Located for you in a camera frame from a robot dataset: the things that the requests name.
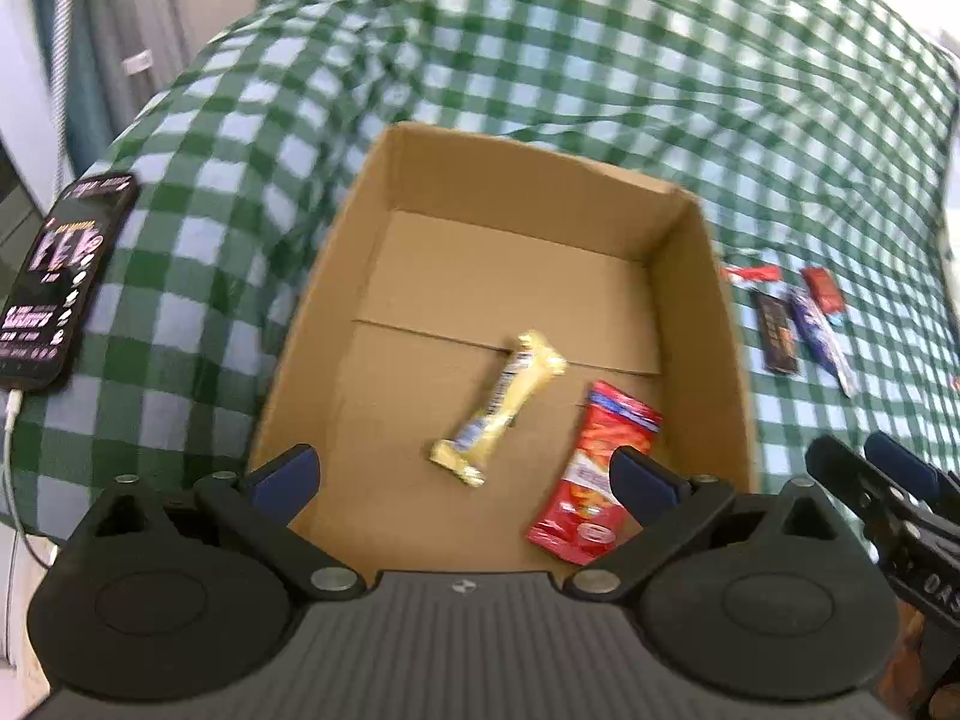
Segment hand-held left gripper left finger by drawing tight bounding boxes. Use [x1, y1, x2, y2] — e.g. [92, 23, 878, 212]
[67, 444, 368, 602]

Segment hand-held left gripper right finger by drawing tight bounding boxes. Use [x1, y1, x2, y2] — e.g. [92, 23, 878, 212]
[562, 444, 863, 605]

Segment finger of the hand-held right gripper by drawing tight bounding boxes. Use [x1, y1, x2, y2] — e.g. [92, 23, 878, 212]
[862, 431, 960, 505]
[805, 433, 914, 537]

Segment silver stick packet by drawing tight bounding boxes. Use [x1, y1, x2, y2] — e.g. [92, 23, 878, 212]
[823, 341, 858, 399]

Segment black snack bar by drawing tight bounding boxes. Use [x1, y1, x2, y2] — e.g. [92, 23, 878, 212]
[752, 289, 802, 376]

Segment purple snack bar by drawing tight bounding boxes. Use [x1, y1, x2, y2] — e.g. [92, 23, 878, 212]
[786, 286, 839, 365]

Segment red and white candy wrapper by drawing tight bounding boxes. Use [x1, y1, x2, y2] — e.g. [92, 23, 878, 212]
[720, 262, 785, 287]

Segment cardboard box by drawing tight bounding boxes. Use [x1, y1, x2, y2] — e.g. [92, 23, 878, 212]
[246, 120, 758, 587]

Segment large red snack packet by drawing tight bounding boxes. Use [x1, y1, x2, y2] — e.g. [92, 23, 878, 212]
[525, 380, 665, 563]

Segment yellow snack bar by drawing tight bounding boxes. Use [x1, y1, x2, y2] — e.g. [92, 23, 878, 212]
[427, 330, 569, 488]

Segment small red snack packet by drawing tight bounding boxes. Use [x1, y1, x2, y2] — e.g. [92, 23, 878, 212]
[799, 265, 847, 316]

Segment black smartphone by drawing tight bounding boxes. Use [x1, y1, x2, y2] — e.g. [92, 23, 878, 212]
[0, 174, 142, 393]

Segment green checked blanket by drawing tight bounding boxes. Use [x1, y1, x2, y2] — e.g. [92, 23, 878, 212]
[0, 0, 960, 567]

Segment grey curtain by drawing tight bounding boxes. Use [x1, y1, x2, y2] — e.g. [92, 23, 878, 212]
[30, 0, 301, 166]

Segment white charging cable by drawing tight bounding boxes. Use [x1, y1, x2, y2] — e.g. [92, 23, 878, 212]
[0, 388, 59, 568]

